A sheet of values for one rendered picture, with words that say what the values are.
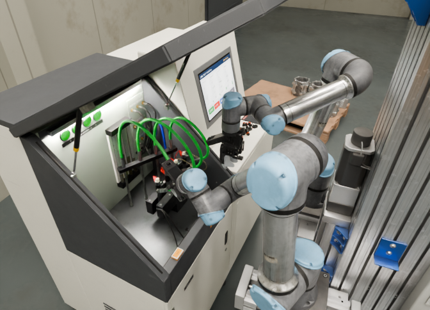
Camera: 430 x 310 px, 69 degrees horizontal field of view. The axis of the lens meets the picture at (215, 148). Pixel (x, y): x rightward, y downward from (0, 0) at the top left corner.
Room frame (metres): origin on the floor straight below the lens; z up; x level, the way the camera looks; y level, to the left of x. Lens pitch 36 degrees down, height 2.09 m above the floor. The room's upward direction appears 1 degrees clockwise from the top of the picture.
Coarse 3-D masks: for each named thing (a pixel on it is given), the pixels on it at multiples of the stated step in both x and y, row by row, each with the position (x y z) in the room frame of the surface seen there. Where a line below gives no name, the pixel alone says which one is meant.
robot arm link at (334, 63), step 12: (324, 60) 1.26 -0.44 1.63; (336, 60) 1.21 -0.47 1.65; (348, 60) 1.17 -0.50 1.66; (324, 72) 1.24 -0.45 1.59; (336, 72) 1.18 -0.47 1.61; (324, 84) 1.21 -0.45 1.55; (324, 108) 1.18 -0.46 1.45; (312, 120) 1.19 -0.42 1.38; (324, 120) 1.18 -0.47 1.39; (312, 132) 1.18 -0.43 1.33
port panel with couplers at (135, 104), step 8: (136, 96) 1.46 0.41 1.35; (128, 104) 1.40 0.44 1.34; (136, 104) 1.45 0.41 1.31; (144, 104) 1.49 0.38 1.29; (128, 112) 1.40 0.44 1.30; (136, 112) 1.45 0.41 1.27; (144, 112) 1.50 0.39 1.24; (136, 120) 1.44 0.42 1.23; (136, 128) 1.40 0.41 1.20; (136, 144) 1.41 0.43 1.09
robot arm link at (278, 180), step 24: (288, 144) 0.59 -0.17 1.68; (312, 144) 0.59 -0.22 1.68; (264, 168) 0.51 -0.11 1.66; (288, 168) 0.51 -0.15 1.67; (312, 168) 0.54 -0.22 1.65; (264, 192) 0.50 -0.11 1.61; (288, 192) 0.47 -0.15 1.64; (264, 216) 0.53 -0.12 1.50; (288, 216) 0.50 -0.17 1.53; (264, 240) 0.52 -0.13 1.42; (288, 240) 0.50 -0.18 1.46; (264, 264) 0.51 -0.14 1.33; (288, 264) 0.49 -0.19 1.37; (264, 288) 0.48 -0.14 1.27; (288, 288) 0.47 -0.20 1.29
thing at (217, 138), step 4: (212, 136) 1.12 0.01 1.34; (216, 136) 1.10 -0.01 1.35; (220, 136) 1.08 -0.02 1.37; (224, 136) 1.07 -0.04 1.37; (208, 140) 1.10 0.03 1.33; (212, 140) 1.09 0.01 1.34; (216, 140) 1.09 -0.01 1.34; (220, 140) 1.08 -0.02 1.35; (224, 140) 1.07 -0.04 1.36; (208, 144) 1.10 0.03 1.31; (212, 144) 1.09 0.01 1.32
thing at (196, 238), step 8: (200, 224) 0.98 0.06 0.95; (216, 224) 1.10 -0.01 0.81; (192, 232) 0.93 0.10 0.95; (200, 232) 0.95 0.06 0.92; (208, 232) 1.02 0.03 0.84; (184, 240) 0.88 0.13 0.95; (192, 240) 0.89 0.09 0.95; (200, 240) 0.95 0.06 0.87; (176, 248) 0.85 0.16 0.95; (184, 248) 0.84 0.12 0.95; (192, 248) 0.88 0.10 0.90; (200, 248) 0.95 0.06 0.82; (184, 256) 0.82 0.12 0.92; (192, 256) 0.88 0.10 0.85; (168, 264) 0.77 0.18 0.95; (176, 264) 0.77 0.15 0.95; (184, 264) 0.82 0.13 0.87; (168, 272) 0.73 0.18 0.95; (176, 272) 0.76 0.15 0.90; (184, 272) 0.81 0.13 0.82; (176, 280) 0.76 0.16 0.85; (176, 288) 0.75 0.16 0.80
